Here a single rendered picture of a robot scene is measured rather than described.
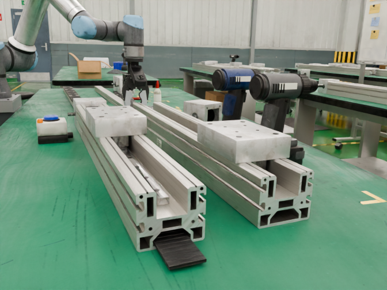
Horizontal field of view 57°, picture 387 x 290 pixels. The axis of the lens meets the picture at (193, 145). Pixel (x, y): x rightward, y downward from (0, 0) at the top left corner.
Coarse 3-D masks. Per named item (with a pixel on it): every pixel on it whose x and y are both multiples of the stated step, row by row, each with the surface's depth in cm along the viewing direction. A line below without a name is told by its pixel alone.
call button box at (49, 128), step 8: (48, 120) 102; (56, 120) 103; (64, 120) 104; (40, 128) 100; (48, 128) 101; (56, 128) 101; (64, 128) 102; (40, 136) 101; (48, 136) 101; (56, 136) 102; (64, 136) 103; (72, 136) 107
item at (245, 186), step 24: (168, 120) 95; (192, 120) 96; (168, 144) 92; (192, 144) 80; (192, 168) 78; (216, 168) 67; (240, 168) 59; (288, 168) 59; (216, 192) 68; (240, 192) 62; (264, 192) 55; (288, 192) 58; (264, 216) 57; (288, 216) 59
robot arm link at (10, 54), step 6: (0, 42) 149; (0, 48) 148; (6, 48) 153; (0, 54) 149; (6, 54) 152; (12, 54) 154; (0, 60) 149; (6, 60) 152; (12, 60) 155; (0, 66) 150; (6, 66) 153; (12, 66) 156; (0, 72) 150
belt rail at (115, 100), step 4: (96, 88) 223; (100, 88) 218; (104, 88) 218; (100, 92) 213; (104, 92) 198; (108, 92) 199; (104, 96) 197; (108, 96) 185; (112, 96) 182; (116, 96) 183; (108, 100) 186; (112, 100) 176; (116, 100) 168; (120, 100) 169; (116, 104) 170; (120, 104) 159
